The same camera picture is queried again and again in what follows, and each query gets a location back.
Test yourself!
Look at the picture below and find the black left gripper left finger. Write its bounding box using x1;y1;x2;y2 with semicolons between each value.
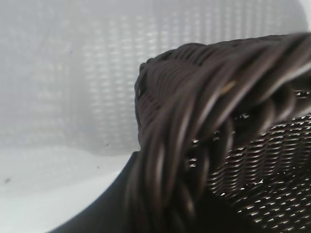
51;150;140;233

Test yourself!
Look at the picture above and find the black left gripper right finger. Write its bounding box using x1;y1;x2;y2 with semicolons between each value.
193;191;243;233

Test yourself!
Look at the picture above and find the dark brown woven wicker basket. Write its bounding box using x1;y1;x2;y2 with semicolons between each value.
122;31;311;233

